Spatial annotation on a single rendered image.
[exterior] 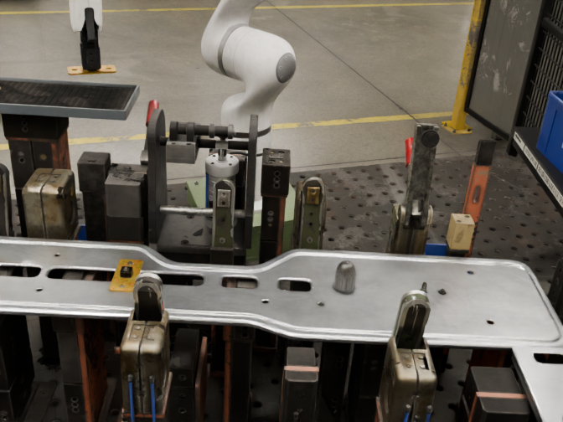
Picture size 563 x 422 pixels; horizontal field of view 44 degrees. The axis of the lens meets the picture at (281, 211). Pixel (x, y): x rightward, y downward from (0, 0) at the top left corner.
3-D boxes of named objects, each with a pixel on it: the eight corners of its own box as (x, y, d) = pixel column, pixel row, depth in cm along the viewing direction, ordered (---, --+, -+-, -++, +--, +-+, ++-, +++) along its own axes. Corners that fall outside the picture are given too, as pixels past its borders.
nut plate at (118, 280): (133, 292, 106) (132, 285, 105) (108, 290, 106) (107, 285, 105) (143, 261, 113) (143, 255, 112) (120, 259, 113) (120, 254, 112)
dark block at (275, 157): (251, 352, 140) (261, 163, 120) (253, 330, 146) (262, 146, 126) (276, 353, 140) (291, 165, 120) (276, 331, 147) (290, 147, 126)
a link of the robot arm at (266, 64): (245, 111, 173) (244, 16, 161) (302, 134, 163) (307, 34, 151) (210, 127, 166) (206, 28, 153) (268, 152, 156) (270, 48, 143)
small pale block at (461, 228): (420, 386, 135) (455, 223, 117) (417, 373, 138) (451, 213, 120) (438, 387, 135) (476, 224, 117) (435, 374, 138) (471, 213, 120)
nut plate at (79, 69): (68, 74, 124) (67, 69, 123) (66, 68, 127) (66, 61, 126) (116, 73, 126) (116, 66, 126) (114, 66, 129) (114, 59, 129)
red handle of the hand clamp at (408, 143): (404, 213, 118) (400, 135, 126) (401, 219, 120) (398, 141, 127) (429, 214, 118) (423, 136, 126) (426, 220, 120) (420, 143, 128)
